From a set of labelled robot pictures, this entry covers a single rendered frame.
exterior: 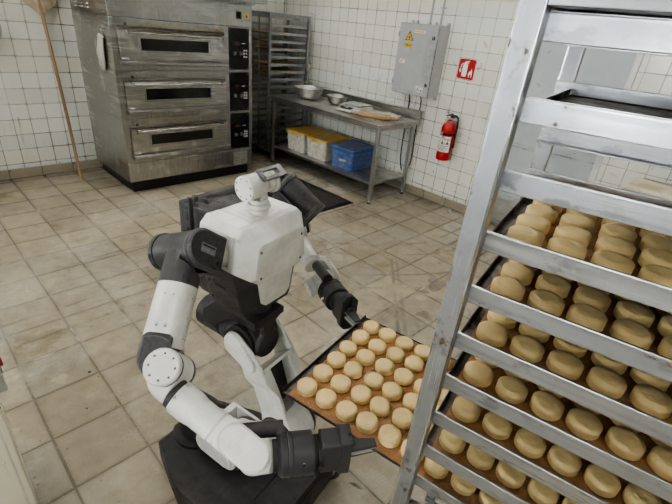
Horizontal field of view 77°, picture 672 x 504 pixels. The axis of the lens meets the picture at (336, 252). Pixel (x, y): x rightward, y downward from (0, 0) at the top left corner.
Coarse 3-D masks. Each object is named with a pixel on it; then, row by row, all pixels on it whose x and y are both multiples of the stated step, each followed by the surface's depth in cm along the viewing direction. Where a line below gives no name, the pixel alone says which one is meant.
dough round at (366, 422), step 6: (360, 414) 97; (366, 414) 97; (372, 414) 98; (360, 420) 96; (366, 420) 96; (372, 420) 96; (360, 426) 94; (366, 426) 94; (372, 426) 95; (366, 432) 94; (372, 432) 95
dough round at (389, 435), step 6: (384, 426) 95; (390, 426) 95; (384, 432) 93; (390, 432) 94; (396, 432) 94; (378, 438) 94; (384, 438) 92; (390, 438) 92; (396, 438) 92; (384, 444) 92; (390, 444) 92; (396, 444) 92
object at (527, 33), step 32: (544, 0) 45; (512, 32) 47; (544, 32) 48; (512, 64) 48; (512, 96) 49; (512, 128) 51; (480, 160) 54; (480, 192) 55; (480, 224) 57; (448, 288) 63; (448, 320) 65; (448, 352) 67; (416, 416) 75; (416, 448) 78
